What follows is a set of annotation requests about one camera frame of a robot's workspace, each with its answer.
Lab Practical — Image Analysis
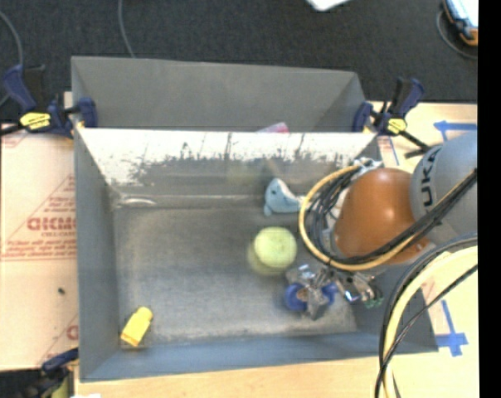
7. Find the grey metal bin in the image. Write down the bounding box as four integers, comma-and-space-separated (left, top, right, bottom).
70, 56, 439, 383

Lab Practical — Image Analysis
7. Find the brown cardboard board red print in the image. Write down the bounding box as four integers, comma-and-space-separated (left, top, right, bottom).
0, 121, 80, 373

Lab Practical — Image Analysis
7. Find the yellow plastic block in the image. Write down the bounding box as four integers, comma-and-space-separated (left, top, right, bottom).
119, 306, 154, 347

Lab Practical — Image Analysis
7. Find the pink packet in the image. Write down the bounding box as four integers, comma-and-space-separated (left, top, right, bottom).
256, 121, 291, 134

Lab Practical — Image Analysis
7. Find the green ball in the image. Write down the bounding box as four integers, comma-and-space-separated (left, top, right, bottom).
246, 226, 299, 276

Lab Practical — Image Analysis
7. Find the blue rounded toy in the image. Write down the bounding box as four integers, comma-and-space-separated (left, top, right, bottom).
283, 280, 339, 313

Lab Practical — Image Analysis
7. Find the light blue toy animal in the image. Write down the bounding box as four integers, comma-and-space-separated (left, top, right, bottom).
262, 177, 304, 217

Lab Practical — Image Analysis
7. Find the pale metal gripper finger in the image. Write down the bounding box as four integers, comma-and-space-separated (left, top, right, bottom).
306, 286, 333, 322
287, 264, 327, 285

